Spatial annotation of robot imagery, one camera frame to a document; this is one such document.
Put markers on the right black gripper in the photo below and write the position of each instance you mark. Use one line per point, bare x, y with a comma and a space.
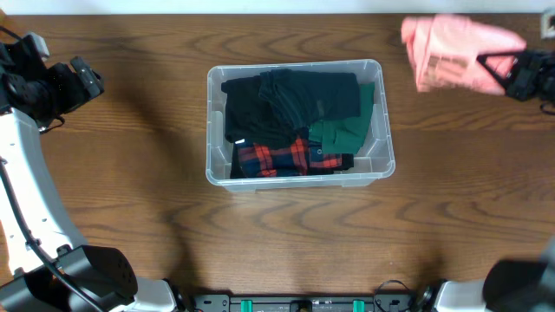
534, 74

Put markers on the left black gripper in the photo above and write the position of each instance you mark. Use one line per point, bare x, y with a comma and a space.
70, 95

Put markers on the pink printed t-shirt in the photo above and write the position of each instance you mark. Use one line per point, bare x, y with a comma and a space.
442, 51

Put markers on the black garment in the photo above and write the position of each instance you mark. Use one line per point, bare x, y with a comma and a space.
257, 112

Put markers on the green garment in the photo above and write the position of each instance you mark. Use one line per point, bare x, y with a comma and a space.
347, 135

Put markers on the black pants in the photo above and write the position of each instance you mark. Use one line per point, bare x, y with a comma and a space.
347, 162

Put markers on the dark navy shirt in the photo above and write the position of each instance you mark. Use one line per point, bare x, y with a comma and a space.
301, 98

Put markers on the red navy plaid shirt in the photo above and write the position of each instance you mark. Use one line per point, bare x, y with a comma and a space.
282, 158

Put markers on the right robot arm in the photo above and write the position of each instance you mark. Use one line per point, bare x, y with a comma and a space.
511, 284

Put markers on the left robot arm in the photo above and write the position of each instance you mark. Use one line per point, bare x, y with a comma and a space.
54, 267

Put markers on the clear plastic storage bin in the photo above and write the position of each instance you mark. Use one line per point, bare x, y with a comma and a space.
375, 160

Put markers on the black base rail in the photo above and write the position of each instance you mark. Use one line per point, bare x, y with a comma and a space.
392, 302

